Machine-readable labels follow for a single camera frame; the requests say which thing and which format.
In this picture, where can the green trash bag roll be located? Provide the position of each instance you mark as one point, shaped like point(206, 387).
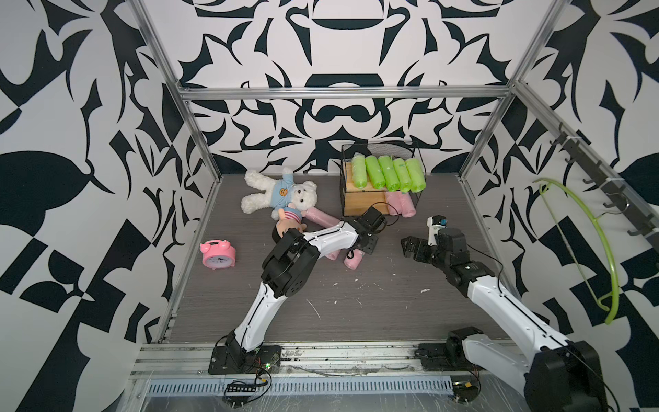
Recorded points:
point(391, 179)
point(359, 171)
point(416, 173)
point(375, 173)
point(402, 174)

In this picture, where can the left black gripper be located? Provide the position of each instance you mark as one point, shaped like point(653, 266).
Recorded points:
point(371, 245)

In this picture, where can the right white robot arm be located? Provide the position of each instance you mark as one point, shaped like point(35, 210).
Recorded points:
point(551, 372)

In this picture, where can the pink alarm clock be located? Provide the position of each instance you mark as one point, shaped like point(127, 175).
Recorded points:
point(218, 254)

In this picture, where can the green plastic hanger hoop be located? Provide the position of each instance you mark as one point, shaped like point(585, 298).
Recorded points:
point(577, 242)

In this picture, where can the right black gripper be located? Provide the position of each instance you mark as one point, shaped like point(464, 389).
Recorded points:
point(420, 256)

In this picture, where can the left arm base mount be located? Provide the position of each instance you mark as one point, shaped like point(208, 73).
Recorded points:
point(233, 360)

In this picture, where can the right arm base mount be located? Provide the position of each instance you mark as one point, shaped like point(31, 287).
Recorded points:
point(447, 356)

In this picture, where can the round-face plush doll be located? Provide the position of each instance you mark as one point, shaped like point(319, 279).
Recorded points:
point(287, 218)

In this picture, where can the black wall hook rail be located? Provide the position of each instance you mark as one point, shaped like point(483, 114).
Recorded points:
point(623, 199)

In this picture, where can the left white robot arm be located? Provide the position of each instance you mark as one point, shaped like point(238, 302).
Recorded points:
point(289, 265)

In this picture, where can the pink trash bag roll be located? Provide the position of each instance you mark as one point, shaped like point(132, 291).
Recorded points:
point(333, 255)
point(353, 259)
point(321, 218)
point(407, 204)
point(393, 201)

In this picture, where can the black wire wooden shelf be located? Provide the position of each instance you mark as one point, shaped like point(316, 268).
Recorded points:
point(355, 201)

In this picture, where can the white teddy bear blue shirt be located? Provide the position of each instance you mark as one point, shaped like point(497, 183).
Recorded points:
point(276, 194)

